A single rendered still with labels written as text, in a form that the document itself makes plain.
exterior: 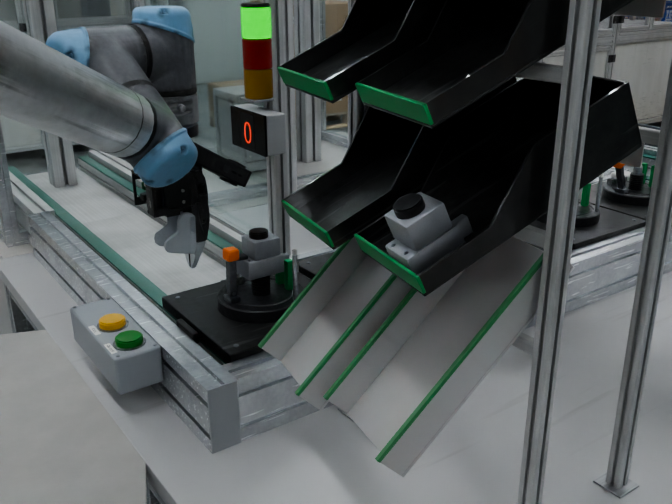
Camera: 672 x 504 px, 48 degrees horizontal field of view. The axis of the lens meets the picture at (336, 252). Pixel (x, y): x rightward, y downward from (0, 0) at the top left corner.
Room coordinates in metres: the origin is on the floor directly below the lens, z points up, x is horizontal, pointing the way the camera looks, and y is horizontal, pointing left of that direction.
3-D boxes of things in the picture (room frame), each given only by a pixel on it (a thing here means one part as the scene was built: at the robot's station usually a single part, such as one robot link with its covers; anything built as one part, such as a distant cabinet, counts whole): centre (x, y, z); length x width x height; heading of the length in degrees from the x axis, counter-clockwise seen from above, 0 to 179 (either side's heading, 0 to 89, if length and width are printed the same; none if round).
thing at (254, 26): (1.31, 0.13, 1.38); 0.05 x 0.05 x 0.05
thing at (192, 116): (1.01, 0.22, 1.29); 0.08 x 0.08 x 0.05
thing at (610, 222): (1.51, -0.49, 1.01); 0.24 x 0.24 x 0.13; 35
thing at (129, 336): (0.97, 0.30, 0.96); 0.04 x 0.04 x 0.02
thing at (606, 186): (1.66, -0.69, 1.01); 0.24 x 0.24 x 0.13; 35
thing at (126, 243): (1.34, 0.27, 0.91); 0.84 x 0.28 x 0.10; 35
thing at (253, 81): (1.31, 0.13, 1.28); 0.05 x 0.05 x 0.05
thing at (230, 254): (1.06, 0.15, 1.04); 0.04 x 0.02 x 0.08; 125
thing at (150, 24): (1.01, 0.23, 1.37); 0.09 x 0.08 x 0.11; 137
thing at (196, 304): (1.08, 0.12, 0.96); 0.24 x 0.24 x 0.02; 35
